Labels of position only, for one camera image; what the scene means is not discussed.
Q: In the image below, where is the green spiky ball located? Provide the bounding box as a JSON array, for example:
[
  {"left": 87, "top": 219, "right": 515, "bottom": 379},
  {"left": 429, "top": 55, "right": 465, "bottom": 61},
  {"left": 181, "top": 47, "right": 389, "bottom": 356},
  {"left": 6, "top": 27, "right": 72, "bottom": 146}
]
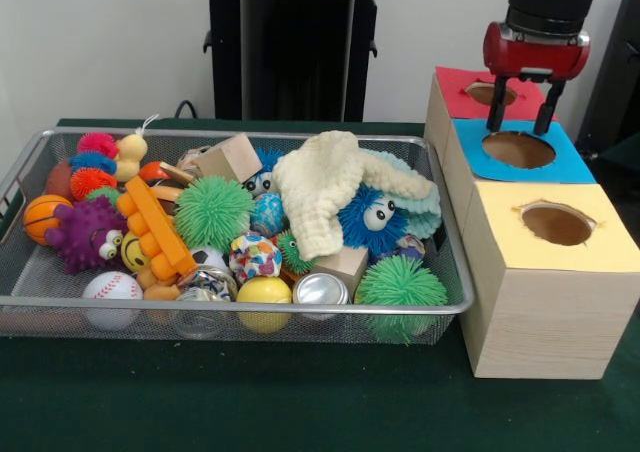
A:
[
  {"left": 354, "top": 256, "right": 448, "bottom": 345},
  {"left": 174, "top": 177, "right": 254, "bottom": 253}
]

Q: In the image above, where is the white baseball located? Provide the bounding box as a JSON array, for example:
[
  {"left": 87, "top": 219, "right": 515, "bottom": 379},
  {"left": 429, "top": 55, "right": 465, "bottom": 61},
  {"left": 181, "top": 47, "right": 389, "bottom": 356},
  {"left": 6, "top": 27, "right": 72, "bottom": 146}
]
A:
[{"left": 82, "top": 271, "right": 144, "bottom": 331}]

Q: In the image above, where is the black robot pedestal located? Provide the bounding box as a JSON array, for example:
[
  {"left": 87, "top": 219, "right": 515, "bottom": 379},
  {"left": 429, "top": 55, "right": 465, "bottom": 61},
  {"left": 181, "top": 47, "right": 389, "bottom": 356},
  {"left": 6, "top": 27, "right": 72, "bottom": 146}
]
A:
[{"left": 193, "top": 0, "right": 402, "bottom": 123}]

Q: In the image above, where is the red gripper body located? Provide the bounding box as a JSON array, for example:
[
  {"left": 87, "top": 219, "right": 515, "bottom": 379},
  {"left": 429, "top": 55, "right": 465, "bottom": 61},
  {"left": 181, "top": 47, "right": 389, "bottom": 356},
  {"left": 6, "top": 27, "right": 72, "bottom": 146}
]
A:
[{"left": 483, "top": 22, "right": 591, "bottom": 83}]

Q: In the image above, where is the cream muslin cloth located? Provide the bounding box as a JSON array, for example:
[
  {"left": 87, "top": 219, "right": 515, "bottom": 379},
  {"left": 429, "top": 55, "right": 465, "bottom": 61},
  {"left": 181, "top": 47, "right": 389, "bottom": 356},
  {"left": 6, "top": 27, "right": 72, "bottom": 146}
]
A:
[{"left": 272, "top": 130, "right": 436, "bottom": 261}]

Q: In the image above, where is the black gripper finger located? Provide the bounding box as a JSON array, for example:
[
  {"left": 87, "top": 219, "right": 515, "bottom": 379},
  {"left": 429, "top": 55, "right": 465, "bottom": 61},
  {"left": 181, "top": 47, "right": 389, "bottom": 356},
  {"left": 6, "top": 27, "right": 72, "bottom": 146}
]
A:
[
  {"left": 533, "top": 76, "right": 568, "bottom": 137},
  {"left": 486, "top": 72, "right": 510, "bottom": 134}
]

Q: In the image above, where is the clear mesh bin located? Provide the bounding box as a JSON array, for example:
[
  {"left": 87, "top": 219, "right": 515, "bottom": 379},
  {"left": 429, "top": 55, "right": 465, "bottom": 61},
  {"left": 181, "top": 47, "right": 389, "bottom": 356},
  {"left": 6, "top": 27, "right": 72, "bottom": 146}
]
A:
[{"left": 0, "top": 127, "right": 475, "bottom": 346}]

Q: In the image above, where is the purple spiky toy with eyes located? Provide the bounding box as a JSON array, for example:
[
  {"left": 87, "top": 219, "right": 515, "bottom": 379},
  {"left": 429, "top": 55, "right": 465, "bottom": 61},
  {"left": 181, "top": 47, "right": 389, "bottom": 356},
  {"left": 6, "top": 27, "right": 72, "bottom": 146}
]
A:
[{"left": 45, "top": 196, "right": 129, "bottom": 274}]

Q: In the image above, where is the orange plastic comb toy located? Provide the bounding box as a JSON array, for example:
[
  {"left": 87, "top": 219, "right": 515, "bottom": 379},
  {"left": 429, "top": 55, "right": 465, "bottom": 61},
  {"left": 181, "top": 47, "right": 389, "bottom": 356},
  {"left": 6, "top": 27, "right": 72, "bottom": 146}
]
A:
[{"left": 118, "top": 175, "right": 198, "bottom": 280}]

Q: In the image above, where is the small orange basketball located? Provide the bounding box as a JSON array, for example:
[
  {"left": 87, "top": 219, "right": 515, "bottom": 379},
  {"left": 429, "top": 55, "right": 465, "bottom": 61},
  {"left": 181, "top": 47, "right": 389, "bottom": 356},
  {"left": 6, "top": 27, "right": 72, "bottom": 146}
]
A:
[{"left": 22, "top": 194, "right": 73, "bottom": 245}]

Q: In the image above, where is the blue fuzzy toy with eyes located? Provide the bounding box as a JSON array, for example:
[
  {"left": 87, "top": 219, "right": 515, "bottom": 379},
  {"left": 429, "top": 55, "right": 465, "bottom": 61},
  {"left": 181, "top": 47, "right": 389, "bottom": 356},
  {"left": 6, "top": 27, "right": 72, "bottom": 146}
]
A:
[{"left": 337, "top": 184, "right": 409, "bottom": 251}]

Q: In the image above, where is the wooden box with three holes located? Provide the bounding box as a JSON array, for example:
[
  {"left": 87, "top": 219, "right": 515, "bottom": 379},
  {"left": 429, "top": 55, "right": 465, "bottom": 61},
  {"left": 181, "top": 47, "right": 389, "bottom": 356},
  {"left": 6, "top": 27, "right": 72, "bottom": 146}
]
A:
[{"left": 423, "top": 67, "right": 640, "bottom": 380}]

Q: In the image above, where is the silver can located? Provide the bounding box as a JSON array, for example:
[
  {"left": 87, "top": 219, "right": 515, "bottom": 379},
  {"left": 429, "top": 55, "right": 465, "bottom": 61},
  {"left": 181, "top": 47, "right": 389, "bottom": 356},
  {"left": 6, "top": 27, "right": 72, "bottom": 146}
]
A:
[{"left": 293, "top": 271, "right": 351, "bottom": 320}]

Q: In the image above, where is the black cable loop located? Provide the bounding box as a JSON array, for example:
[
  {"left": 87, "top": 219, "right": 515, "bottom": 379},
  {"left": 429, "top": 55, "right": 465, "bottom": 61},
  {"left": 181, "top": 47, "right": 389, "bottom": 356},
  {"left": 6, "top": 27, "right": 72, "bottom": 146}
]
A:
[{"left": 174, "top": 99, "right": 201, "bottom": 121}]

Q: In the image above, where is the yellow ball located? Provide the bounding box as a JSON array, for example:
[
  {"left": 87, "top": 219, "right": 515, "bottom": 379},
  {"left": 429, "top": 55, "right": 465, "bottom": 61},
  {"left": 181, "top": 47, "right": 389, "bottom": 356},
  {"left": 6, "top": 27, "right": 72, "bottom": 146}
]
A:
[{"left": 237, "top": 277, "right": 294, "bottom": 334}]

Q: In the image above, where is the dark green tablecloth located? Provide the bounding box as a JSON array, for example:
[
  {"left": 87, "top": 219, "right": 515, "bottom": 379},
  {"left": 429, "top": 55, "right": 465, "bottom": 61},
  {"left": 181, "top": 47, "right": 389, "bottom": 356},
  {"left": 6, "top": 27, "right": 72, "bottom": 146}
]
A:
[{"left": 0, "top": 117, "right": 640, "bottom": 452}]

